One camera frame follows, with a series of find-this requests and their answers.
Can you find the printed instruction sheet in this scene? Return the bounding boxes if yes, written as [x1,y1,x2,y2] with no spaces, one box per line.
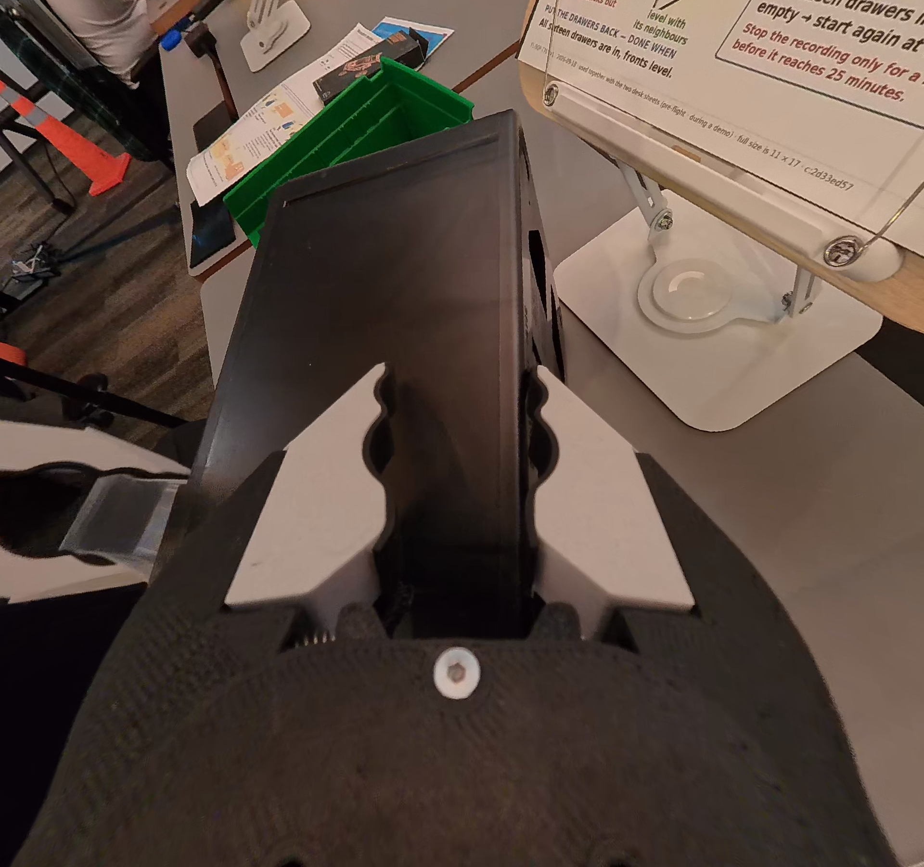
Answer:
[516,0,924,258]

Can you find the black tablet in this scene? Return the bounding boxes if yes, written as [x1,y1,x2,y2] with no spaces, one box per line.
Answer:
[189,195,235,269]

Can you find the black printed box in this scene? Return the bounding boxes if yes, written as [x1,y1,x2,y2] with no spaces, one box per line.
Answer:
[312,29,427,104]

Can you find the orange traffic cone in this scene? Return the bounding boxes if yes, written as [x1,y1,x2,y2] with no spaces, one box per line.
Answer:
[0,76,132,196]

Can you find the small clear plastic drawer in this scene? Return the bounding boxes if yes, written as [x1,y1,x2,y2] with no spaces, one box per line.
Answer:
[59,476,180,566]

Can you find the black pad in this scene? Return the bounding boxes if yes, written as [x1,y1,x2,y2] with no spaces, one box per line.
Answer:
[192,103,235,151]

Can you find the black drawer cabinet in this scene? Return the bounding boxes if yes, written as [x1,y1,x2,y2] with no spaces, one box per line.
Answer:
[189,110,567,640]

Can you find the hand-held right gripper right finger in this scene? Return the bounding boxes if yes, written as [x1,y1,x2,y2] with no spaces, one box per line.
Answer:
[523,365,697,640]

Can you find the blue paper sheet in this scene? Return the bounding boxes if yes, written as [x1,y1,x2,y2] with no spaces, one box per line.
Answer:
[372,15,456,59]

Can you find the white stand ledge bar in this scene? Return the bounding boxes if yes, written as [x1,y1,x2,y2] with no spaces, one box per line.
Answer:
[543,80,905,283]

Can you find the green plastic bin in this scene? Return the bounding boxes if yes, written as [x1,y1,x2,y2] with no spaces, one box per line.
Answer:
[224,58,476,250]

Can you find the white stand base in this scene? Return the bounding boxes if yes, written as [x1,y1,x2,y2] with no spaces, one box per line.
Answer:
[552,159,885,433]

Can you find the wire page holder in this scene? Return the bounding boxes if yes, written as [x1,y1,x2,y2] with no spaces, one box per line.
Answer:
[541,0,578,106]
[824,181,924,265]

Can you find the instruction sheet on wooden stand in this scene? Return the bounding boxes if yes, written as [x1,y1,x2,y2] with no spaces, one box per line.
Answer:
[518,0,924,334]

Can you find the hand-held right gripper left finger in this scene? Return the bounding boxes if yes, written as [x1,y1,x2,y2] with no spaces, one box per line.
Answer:
[224,362,416,637]

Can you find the wooden handled mallet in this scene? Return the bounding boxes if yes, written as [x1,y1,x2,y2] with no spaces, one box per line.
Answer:
[184,22,241,122]

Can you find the black tripod leg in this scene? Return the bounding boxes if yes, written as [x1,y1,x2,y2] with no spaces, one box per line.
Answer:
[0,358,190,429]

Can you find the loose printed paper sheet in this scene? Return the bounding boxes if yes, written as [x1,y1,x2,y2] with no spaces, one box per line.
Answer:
[186,18,384,207]

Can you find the white document stand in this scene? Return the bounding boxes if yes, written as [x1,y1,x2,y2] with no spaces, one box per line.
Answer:
[240,0,313,74]

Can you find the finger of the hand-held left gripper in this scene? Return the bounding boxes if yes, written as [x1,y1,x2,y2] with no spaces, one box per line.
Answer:
[0,423,190,479]
[0,545,149,604]

